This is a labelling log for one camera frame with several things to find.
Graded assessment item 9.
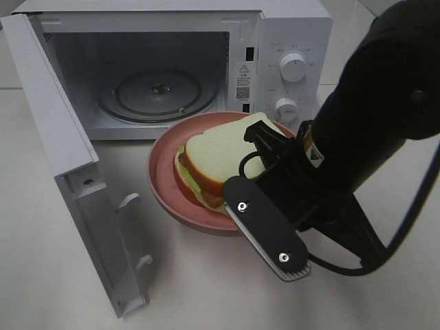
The white lower microwave knob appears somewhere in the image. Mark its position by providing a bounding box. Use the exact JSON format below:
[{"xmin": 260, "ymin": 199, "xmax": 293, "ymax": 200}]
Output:
[{"xmin": 274, "ymin": 97, "xmax": 298, "ymax": 124}]

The sandwich with white bread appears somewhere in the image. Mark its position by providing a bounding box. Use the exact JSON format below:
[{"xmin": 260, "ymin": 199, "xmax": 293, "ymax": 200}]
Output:
[{"xmin": 173, "ymin": 113, "xmax": 283, "ymax": 214}]

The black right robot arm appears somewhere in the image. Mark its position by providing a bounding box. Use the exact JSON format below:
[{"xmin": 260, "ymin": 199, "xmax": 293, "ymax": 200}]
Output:
[{"xmin": 223, "ymin": 1, "xmax": 439, "ymax": 281}]

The pink plate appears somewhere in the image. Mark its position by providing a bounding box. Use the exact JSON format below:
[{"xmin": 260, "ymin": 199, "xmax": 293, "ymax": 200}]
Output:
[{"xmin": 147, "ymin": 111, "xmax": 297, "ymax": 238}]

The white upper microwave knob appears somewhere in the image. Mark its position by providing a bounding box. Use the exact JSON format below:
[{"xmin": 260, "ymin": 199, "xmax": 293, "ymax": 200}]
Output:
[{"xmin": 278, "ymin": 52, "xmax": 308, "ymax": 83}]

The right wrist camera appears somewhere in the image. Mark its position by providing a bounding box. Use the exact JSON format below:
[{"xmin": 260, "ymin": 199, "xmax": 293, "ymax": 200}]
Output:
[{"xmin": 222, "ymin": 176, "xmax": 311, "ymax": 282}]

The glass microwave turntable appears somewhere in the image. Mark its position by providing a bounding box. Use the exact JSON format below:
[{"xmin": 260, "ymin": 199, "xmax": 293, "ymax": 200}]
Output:
[{"xmin": 97, "ymin": 68, "xmax": 221, "ymax": 124}]

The white microwave door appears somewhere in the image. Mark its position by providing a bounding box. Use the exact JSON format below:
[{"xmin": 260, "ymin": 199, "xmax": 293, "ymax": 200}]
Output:
[{"xmin": 1, "ymin": 14, "xmax": 152, "ymax": 317}]

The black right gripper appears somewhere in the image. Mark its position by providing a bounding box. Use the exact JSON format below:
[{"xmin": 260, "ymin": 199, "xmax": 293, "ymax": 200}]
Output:
[{"xmin": 244, "ymin": 122, "xmax": 386, "ymax": 272}]

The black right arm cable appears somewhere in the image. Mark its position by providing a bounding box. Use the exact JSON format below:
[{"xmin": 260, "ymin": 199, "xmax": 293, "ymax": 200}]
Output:
[{"xmin": 236, "ymin": 137, "xmax": 440, "ymax": 277}]

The white microwave knob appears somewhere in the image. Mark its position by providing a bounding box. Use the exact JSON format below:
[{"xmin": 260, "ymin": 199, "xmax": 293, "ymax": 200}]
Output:
[
  {"xmin": 274, "ymin": 97, "xmax": 298, "ymax": 124},
  {"xmin": 278, "ymin": 52, "xmax": 308, "ymax": 83}
]

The white microwave oven body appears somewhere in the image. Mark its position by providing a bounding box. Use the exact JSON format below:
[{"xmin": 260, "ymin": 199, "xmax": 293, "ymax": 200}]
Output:
[{"xmin": 9, "ymin": 1, "xmax": 333, "ymax": 141}]

